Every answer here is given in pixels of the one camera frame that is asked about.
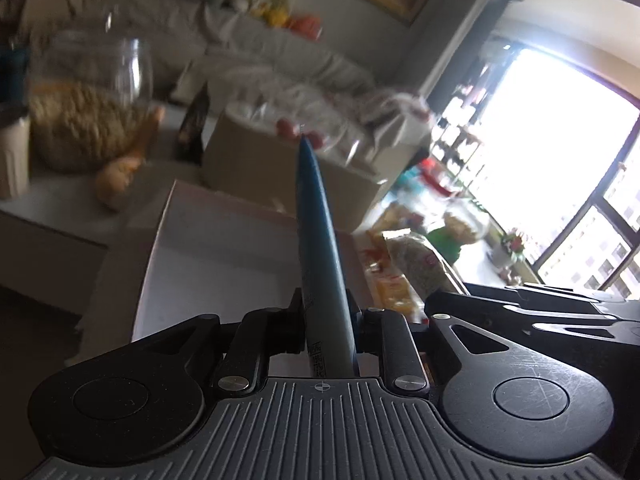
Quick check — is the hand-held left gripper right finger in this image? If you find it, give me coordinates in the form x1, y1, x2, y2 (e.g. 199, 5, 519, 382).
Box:
302, 137, 543, 394

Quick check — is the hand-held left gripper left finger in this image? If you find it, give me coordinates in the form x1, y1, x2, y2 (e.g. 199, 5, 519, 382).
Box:
132, 137, 331, 392

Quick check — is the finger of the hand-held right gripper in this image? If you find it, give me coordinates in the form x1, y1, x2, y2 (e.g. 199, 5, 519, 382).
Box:
465, 282, 627, 318
520, 316, 640, 348

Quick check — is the small potted plant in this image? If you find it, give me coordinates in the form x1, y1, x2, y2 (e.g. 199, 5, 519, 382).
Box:
492, 227, 529, 279

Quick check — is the orange red snack packet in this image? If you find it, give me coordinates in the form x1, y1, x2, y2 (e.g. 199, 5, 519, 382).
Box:
364, 200, 417, 272

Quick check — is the closed brown cardboard box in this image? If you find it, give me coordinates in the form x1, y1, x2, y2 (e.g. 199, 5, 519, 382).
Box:
201, 107, 396, 235

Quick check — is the yellow snack packet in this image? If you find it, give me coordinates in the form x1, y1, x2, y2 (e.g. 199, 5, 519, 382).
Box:
372, 270, 427, 322

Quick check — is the clear grain snack packet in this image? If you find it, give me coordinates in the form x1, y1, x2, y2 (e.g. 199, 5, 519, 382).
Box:
384, 230, 462, 302

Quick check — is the green lid snack jar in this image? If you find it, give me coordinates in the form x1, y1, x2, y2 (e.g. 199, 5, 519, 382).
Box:
427, 207, 491, 264

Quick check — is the clear plastic bag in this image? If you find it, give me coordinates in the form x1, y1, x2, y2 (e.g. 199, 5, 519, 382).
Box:
224, 79, 387, 172

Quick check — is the large window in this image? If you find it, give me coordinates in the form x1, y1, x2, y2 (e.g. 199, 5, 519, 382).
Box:
474, 44, 640, 297

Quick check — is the patterned blanket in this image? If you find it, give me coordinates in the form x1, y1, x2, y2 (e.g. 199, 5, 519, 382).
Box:
357, 92, 434, 134

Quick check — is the dark snack packet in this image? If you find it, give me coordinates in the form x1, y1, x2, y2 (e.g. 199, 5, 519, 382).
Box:
177, 82, 211, 164

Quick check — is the beige covered sofa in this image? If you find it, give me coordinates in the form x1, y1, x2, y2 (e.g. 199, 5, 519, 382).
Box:
0, 0, 432, 128

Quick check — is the shelf rack with items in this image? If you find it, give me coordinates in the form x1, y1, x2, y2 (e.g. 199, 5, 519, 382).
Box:
429, 45, 502, 177

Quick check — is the yellow plush toy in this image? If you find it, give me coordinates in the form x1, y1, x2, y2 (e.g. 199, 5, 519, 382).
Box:
260, 5, 292, 29

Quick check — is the glass jar of biscuits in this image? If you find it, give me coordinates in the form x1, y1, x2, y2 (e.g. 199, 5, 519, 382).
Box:
27, 29, 154, 174

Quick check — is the white ribbed cup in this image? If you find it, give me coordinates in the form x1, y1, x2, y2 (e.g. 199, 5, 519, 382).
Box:
0, 114, 32, 202

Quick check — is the blue cup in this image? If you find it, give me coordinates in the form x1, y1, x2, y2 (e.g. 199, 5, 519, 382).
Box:
0, 42, 29, 107

